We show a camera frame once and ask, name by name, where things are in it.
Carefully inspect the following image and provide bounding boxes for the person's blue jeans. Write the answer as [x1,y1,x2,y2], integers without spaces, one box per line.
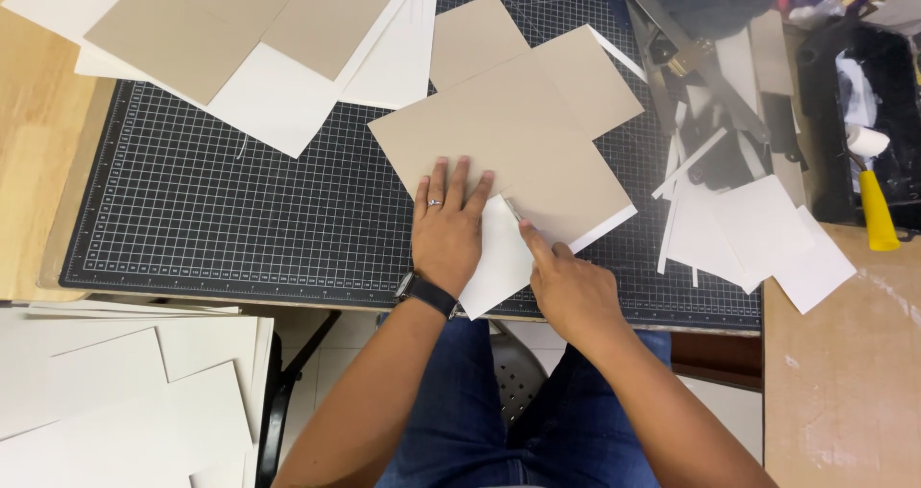
[374,314,673,488]

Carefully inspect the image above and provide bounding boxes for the cross-shaped beige cardboard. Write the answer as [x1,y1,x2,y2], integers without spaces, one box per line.
[367,0,646,248]

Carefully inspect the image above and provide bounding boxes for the pile of large white sheets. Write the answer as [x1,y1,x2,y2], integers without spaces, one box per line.
[0,0,442,160]

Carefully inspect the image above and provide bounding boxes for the stack of white paperboard sheets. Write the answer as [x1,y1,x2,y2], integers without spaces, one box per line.
[0,299,276,488]

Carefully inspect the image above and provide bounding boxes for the grey cardboard strip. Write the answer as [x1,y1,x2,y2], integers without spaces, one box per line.
[747,9,797,98]

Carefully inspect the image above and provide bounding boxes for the square white paper sheet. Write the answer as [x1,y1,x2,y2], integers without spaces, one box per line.
[665,175,818,295]

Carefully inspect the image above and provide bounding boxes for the black plastic tray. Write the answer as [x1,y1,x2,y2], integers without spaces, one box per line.
[794,13,921,233]

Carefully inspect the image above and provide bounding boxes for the black wristwatch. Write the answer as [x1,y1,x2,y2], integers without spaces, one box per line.
[393,271,462,321]

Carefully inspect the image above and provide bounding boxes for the person's left hand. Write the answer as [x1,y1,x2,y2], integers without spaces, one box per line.
[411,155,496,300]

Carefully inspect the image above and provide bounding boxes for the dark gridded cutting mat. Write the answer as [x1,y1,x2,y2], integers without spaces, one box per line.
[59,0,764,331]

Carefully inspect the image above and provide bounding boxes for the yellow-handled tool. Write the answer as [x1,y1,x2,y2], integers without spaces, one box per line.
[848,151,902,253]

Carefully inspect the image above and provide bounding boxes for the beige cardboard piece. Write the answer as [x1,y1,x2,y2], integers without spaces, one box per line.
[83,0,396,107]

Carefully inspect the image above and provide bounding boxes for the heap of white paper offcuts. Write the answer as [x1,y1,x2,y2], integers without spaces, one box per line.
[651,27,772,292]

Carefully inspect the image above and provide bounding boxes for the metal square ruler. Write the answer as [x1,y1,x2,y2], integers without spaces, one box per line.
[612,0,772,145]

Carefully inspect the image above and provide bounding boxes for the craft knife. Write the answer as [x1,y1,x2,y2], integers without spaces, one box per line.
[504,198,539,233]

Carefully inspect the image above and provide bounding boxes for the grey perforated stool seat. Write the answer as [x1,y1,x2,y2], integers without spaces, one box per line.
[489,320,552,428]

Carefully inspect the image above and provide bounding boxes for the person's right hand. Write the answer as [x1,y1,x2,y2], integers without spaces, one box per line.
[518,219,628,354]

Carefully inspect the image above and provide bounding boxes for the white paper sheet under cardboard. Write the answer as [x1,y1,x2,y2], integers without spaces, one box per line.
[458,24,649,321]

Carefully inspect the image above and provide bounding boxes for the black chair frame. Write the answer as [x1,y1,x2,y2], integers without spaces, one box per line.
[255,309,343,488]

